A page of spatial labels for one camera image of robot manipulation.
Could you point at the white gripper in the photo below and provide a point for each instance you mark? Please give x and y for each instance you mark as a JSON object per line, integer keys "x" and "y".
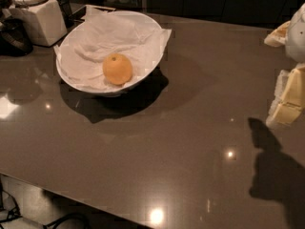
{"x": 296, "y": 37}

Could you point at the orange fruit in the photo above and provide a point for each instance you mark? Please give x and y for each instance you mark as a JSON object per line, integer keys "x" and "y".
{"x": 117, "y": 68}

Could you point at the white bowl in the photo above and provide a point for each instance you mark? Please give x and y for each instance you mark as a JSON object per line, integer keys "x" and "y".
{"x": 71, "y": 83}

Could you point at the white paper napkin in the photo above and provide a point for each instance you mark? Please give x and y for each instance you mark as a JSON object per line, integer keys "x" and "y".
{"x": 95, "y": 48}

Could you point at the dark cup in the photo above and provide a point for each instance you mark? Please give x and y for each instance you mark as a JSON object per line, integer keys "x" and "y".
{"x": 65, "y": 8}

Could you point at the white ceramic jar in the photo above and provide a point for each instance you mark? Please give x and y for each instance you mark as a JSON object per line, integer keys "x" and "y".
{"x": 43, "y": 20}

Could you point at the black round object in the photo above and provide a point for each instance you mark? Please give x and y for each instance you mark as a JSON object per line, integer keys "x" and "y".
{"x": 14, "y": 40}

